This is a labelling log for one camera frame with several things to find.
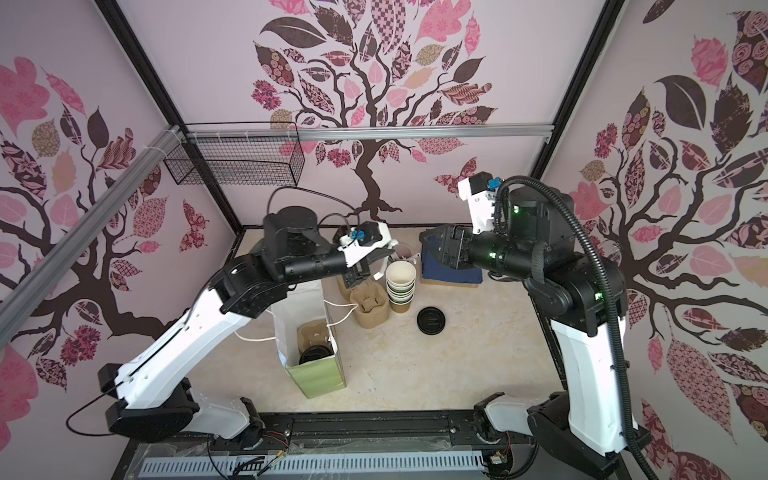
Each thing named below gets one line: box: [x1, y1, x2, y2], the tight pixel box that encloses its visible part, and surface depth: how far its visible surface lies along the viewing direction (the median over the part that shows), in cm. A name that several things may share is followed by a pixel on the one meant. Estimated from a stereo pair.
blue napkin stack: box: [421, 237, 483, 283], surface depth 100 cm
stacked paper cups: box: [385, 260, 417, 314], surface depth 86 cm
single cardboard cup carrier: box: [296, 319, 334, 365], surface depth 90 cm
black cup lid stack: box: [416, 306, 446, 336], surface depth 94 cm
